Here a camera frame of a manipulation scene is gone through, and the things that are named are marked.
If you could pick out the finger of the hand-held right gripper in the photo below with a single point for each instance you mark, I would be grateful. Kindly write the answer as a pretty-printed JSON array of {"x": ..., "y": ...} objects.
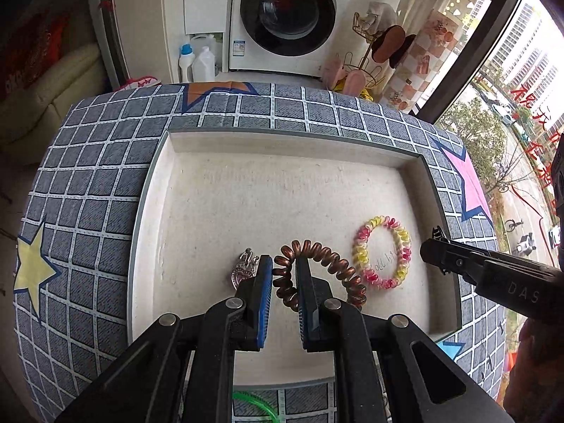
[{"x": 449, "y": 255}]

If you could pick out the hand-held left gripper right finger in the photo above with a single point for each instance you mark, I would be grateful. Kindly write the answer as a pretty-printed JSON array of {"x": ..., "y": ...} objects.
[{"x": 303, "y": 308}]

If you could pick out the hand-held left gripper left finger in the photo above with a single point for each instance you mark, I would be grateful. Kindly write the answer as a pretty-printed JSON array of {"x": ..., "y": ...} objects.
[{"x": 263, "y": 299}]

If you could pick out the silver crown heart charm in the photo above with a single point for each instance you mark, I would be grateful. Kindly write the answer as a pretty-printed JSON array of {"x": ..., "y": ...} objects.
[{"x": 241, "y": 268}]

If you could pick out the green translucent bangle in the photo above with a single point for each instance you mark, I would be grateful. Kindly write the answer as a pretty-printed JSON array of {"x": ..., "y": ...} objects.
[{"x": 253, "y": 395}]

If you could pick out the white shallow tray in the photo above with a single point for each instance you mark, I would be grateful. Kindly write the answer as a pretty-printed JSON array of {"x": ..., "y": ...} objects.
[{"x": 264, "y": 194}]

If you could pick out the person's right forearm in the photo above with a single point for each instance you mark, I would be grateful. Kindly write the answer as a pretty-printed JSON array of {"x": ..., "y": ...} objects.
[{"x": 537, "y": 361}]

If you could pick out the red window sticker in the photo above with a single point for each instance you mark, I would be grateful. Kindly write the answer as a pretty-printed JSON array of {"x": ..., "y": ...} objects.
[{"x": 526, "y": 97}]

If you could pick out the pink slipper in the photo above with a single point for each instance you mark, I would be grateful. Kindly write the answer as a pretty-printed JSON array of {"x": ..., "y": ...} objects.
[{"x": 354, "y": 84}]

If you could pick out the pink checked curtain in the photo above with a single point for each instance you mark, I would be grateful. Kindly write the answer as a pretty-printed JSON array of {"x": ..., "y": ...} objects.
[{"x": 423, "y": 61}]

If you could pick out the dark slipper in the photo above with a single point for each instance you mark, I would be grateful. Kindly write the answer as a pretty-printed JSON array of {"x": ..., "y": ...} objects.
[{"x": 407, "y": 50}]

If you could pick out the grey checked star tablecloth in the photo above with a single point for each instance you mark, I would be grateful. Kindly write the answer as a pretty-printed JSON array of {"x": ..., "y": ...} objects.
[{"x": 88, "y": 185}]

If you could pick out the brown slipper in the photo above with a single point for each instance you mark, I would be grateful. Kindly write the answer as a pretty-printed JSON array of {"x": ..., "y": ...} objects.
[{"x": 387, "y": 44}]

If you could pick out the clear plastic jug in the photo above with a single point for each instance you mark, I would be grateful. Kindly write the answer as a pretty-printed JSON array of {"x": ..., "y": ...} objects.
[{"x": 203, "y": 68}]

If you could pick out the white blue-capped detergent bottle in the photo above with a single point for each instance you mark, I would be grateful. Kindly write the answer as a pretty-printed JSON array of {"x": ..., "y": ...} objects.
[{"x": 187, "y": 64}]

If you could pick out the white plush slipper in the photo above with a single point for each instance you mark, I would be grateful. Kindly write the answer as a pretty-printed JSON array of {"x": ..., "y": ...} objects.
[{"x": 379, "y": 11}]

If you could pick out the white washing machine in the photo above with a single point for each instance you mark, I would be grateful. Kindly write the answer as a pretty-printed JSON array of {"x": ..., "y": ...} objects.
[{"x": 246, "y": 17}]

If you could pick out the cream sofa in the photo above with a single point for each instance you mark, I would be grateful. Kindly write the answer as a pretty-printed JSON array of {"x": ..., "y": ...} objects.
[{"x": 48, "y": 88}]

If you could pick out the white cabinet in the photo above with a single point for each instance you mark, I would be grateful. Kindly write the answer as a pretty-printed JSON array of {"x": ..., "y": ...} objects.
[{"x": 202, "y": 0}]

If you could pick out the red cloth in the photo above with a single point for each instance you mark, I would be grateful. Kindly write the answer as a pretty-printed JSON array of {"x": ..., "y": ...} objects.
[{"x": 31, "y": 53}]

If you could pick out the dark window frame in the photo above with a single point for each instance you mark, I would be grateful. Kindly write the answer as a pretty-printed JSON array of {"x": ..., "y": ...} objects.
[{"x": 484, "y": 31}]

